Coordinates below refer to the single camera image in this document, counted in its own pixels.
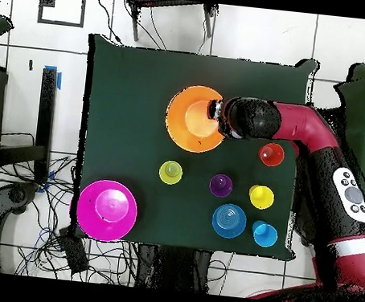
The purple cup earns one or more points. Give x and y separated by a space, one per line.
221 186

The black stool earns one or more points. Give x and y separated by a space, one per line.
165 3

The orange bowl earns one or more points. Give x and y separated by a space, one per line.
182 125

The black floor frame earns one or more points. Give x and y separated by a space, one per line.
60 23

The blue tape strip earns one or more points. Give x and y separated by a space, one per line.
59 80

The pale translucent yellow cup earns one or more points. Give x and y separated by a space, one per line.
171 172

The black table frame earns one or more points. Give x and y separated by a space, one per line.
46 111

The dark green tablecloth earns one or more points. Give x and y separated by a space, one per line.
126 103

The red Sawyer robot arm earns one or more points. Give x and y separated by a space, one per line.
308 125

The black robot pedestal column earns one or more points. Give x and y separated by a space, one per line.
173 269

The red cup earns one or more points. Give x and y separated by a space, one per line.
272 154

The grey robot pedestal foot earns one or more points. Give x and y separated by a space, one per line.
301 231
16 195

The black floor box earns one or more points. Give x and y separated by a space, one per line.
73 251

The pink bowl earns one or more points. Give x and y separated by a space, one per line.
106 211

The small blue bowl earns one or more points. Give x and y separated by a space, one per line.
229 221

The blue cup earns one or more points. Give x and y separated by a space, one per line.
265 234

